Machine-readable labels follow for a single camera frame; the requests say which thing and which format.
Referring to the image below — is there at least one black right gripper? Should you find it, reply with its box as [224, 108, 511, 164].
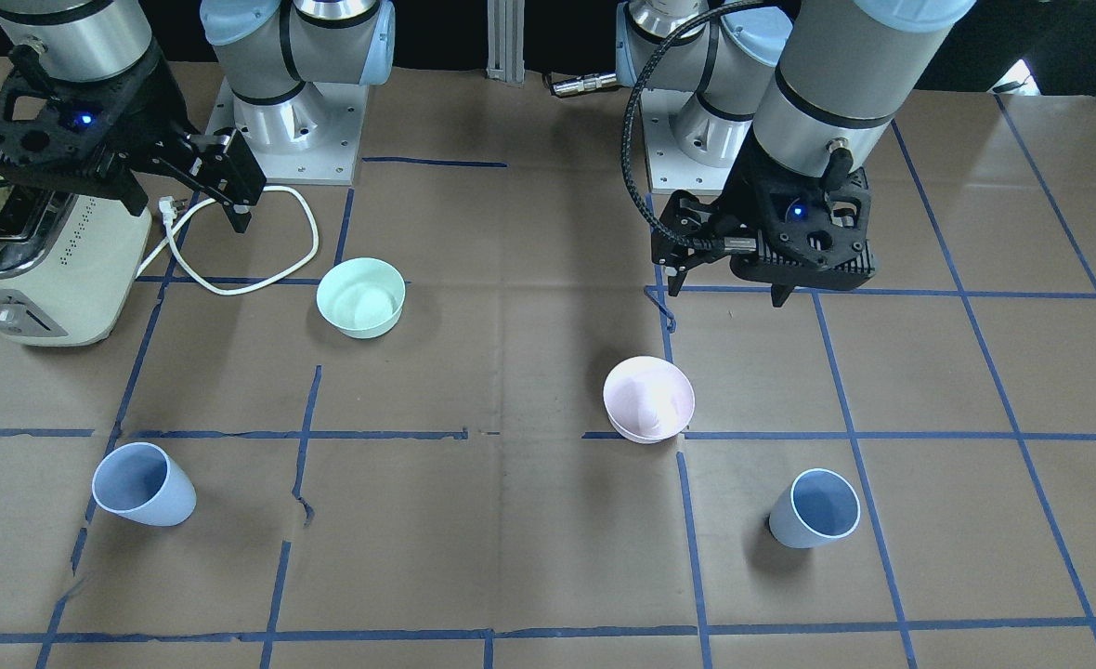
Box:
[0, 43, 267, 233]

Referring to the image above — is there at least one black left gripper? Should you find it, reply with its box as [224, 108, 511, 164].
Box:
[651, 149, 878, 308]

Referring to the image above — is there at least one blue cup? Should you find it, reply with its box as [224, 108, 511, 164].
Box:
[91, 443, 197, 528]
[767, 467, 861, 549]

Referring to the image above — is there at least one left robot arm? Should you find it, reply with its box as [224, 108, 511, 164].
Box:
[616, 1, 972, 308]

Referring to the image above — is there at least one pink bowl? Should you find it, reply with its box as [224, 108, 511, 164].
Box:
[602, 356, 696, 444]

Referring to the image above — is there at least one mint green bowl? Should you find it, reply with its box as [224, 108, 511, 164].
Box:
[316, 257, 407, 339]

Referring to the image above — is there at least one cream toaster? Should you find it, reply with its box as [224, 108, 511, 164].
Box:
[0, 177, 150, 347]

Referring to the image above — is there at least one white power cable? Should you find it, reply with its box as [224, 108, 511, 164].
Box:
[136, 185, 320, 296]

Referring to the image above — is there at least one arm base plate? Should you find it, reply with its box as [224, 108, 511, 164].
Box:
[205, 81, 372, 188]
[640, 89, 751, 196]

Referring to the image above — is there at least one aluminium frame post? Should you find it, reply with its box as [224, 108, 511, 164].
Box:
[486, 0, 526, 87]

